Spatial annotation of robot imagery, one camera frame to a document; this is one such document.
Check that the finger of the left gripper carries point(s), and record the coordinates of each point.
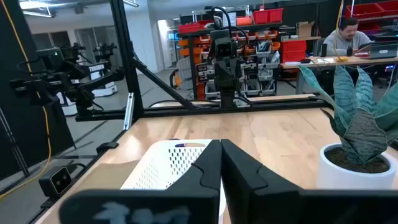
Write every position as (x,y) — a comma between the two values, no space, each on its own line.
(234,74)
(222,74)

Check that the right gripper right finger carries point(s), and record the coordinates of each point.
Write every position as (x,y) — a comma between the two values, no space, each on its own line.
(264,202)

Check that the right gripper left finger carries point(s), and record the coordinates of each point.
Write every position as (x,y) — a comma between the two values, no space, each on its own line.
(192,205)

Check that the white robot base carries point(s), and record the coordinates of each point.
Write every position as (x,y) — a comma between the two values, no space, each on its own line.
(105,88)

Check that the black background robot arm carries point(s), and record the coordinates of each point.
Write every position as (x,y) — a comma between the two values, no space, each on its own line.
(77,74)

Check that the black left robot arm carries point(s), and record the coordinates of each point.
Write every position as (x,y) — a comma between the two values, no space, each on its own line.
(227,99)

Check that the metal shelf with parts bins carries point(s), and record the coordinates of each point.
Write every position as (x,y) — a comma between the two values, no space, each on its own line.
(264,71)

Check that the long red storage bin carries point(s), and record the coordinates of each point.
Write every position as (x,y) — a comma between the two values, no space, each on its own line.
(192,27)

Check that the white perforated plastic basket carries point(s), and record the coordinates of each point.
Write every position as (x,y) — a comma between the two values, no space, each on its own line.
(161,168)

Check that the orange storage bin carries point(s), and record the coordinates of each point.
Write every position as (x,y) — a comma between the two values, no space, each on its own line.
(244,21)

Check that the red drawer stack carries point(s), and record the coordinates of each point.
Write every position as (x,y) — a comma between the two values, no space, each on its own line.
(293,51)

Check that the cardboard box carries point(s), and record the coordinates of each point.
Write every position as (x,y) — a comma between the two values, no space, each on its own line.
(304,29)

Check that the black table clamp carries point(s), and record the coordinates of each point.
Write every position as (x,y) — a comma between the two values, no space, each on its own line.
(107,146)

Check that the wooden office desk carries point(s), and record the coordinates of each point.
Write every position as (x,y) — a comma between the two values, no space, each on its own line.
(342,62)

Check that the snake plant in white pot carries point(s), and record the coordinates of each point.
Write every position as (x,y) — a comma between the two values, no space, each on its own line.
(360,137)

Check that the person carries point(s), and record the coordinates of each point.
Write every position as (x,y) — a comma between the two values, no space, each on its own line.
(346,39)

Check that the red bin row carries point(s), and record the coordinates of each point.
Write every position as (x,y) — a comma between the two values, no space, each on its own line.
(367,9)

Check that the grey laptop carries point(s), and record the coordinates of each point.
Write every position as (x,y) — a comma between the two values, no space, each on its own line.
(384,51)

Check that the black partition panel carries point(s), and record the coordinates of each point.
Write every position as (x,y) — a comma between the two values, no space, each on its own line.
(6,46)

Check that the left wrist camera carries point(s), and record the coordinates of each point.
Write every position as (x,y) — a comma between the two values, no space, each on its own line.
(224,48)

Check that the black aluminium table frame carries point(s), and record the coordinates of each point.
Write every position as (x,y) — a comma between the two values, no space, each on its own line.
(127,62)

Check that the silver aluminium bracket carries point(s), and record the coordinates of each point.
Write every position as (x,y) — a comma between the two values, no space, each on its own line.
(128,110)

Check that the black table-level camera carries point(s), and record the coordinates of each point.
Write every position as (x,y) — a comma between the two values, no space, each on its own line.
(59,182)

